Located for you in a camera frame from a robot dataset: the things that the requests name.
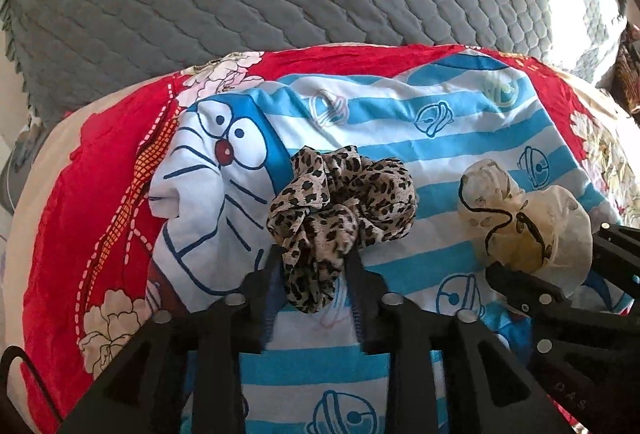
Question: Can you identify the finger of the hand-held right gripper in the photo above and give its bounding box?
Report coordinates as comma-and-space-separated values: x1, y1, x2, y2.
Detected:
485, 261, 640, 344
591, 222, 640, 267

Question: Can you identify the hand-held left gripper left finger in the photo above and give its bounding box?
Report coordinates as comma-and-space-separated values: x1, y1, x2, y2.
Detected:
55, 245, 288, 434

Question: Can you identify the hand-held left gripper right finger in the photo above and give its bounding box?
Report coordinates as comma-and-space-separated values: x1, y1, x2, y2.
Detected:
344, 252, 567, 434

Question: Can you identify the beige sheer scrunchie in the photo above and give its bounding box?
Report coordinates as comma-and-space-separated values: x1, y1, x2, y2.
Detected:
457, 159, 596, 295

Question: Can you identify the leopard print scrunchie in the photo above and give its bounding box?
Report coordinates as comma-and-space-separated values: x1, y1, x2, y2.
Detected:
265, 145, 418, 315

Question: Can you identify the brown woven object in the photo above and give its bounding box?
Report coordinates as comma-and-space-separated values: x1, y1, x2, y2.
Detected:
612, 21, 640, 115

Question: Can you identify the blue striped cartoon cloth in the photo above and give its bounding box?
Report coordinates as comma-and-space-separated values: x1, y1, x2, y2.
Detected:
145, 48, 626, 434

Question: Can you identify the red floral blanket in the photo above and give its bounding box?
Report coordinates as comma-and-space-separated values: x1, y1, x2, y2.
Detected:
0, 41, 640, 434

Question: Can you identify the black strap loop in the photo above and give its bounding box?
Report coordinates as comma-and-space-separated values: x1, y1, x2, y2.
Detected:
0, 346, 53, 417

